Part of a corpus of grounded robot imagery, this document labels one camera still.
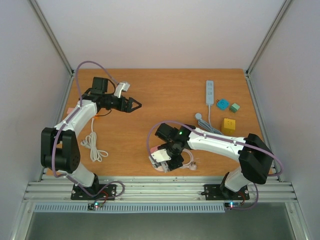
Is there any coral pink plug adapter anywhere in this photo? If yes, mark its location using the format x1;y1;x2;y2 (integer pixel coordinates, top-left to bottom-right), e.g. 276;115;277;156
150;145;160;154

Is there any yellow cube socket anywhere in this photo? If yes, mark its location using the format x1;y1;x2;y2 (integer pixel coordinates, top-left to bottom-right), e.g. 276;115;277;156
220;118;236;136

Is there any mint green usb charger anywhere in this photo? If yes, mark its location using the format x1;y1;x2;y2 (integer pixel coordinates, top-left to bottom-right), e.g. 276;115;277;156
229;103;240;113

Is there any white power strip cable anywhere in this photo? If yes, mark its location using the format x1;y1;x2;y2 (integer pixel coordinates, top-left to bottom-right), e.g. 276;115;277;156
81;118;109;163

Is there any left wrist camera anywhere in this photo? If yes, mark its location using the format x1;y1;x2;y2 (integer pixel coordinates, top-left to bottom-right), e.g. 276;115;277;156
113;81;131;98

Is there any pink white coiled cable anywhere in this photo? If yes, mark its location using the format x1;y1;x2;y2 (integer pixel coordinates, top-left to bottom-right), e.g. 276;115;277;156
181;149;199;172

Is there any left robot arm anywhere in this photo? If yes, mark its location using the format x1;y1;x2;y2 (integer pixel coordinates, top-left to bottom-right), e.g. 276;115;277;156
40;77;142;199

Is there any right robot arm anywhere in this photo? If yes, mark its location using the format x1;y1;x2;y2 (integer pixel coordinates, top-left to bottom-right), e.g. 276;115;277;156
148;123;274;200

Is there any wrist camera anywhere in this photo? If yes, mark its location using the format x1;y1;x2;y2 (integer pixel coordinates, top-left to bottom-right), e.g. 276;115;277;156
149;148;171;163
113;81;131;98

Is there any grey slotted cable duct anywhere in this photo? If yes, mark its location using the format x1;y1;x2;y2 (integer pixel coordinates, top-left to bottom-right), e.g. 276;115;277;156
33;202;225;214

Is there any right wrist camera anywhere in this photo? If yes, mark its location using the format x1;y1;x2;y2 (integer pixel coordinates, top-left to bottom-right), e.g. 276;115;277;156
149;148;171;163

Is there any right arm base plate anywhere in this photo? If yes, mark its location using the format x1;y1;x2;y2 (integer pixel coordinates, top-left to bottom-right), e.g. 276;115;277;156
201;184;250;201

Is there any teal plug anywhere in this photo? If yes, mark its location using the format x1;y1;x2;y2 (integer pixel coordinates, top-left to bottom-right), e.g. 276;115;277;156
216;98;230;111

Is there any light blue cable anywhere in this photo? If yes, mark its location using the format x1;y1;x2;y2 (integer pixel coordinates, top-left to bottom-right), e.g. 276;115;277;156
194;104;224;136

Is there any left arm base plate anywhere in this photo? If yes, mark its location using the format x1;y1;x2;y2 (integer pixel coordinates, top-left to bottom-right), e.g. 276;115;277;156
70;184;117;201

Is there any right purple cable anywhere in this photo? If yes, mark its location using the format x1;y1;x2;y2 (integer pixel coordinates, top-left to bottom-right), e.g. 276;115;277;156
146;121;285;210

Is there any round pink socket base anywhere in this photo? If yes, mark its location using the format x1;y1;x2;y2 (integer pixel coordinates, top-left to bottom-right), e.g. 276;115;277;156
150;160;170;173

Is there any light blue power strip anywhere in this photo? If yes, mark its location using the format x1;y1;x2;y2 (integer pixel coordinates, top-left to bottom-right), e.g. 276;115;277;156
205;80;215;106

